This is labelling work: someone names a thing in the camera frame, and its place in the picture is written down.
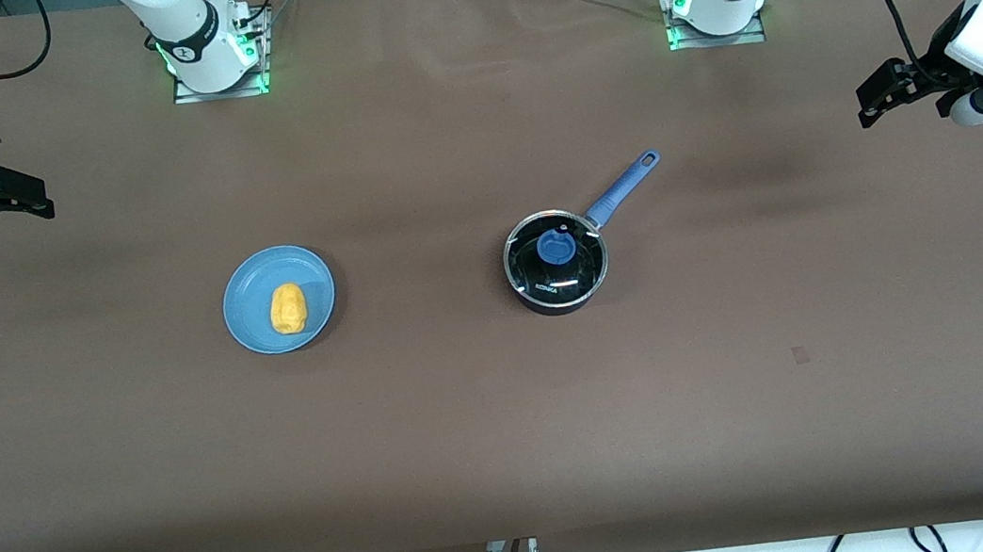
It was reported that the yellow potato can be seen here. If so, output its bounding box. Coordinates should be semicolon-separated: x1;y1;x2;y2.
266;281;312;338

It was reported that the glass lid with blue knob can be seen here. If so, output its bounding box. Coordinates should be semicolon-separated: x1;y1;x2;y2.
500;203;614;312

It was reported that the blue round plate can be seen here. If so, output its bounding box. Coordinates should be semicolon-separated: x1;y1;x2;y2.
215;238;344;361

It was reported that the brown table cover sheet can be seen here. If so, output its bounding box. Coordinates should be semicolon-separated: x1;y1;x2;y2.
0;0;983;552

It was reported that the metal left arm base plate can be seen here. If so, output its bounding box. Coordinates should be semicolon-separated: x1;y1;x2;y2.
666;12;767;55

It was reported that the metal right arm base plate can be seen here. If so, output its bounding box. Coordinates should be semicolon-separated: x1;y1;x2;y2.
170;58;272;106

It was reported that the dark pot with blue handle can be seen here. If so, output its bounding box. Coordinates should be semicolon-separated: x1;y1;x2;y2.
491;148;681;321

